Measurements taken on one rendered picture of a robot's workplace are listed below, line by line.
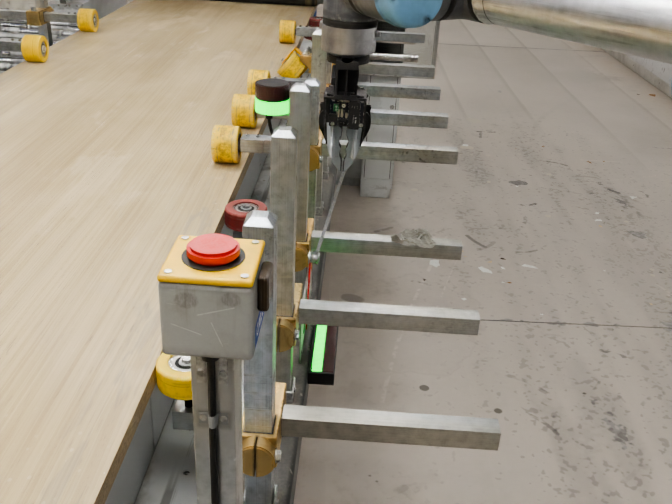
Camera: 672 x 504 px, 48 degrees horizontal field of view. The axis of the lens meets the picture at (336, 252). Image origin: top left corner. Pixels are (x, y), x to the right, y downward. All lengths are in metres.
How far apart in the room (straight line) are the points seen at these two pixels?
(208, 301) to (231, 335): 0.03
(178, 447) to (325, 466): 0.93
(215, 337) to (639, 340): 2.52
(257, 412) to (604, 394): 1.82
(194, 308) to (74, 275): 0.70
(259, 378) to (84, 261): 0.46
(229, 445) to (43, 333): 0.51
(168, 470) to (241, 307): 0.75
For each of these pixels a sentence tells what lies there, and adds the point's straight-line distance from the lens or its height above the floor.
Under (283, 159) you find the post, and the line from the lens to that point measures 1.07.
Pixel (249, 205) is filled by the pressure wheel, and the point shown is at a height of 0.91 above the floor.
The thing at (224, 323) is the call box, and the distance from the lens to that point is 0.57.
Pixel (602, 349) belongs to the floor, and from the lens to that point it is 2.89.
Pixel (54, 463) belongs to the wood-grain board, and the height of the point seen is 0.90.
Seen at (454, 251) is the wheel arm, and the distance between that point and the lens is 1.46.
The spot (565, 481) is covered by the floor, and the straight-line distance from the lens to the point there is 2.29.
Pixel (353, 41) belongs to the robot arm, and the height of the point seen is 1.24.
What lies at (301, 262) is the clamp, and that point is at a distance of 1.39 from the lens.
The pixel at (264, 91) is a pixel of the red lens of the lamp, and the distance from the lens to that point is 1.30.
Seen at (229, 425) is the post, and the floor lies 1.07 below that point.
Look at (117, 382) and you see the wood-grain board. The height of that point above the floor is 0.90.
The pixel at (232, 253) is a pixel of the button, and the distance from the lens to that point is 0.57.
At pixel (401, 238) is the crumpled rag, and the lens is 1.44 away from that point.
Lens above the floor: 1.49
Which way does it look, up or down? 27 degrees down
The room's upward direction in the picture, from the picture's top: 3 degrees clockwise
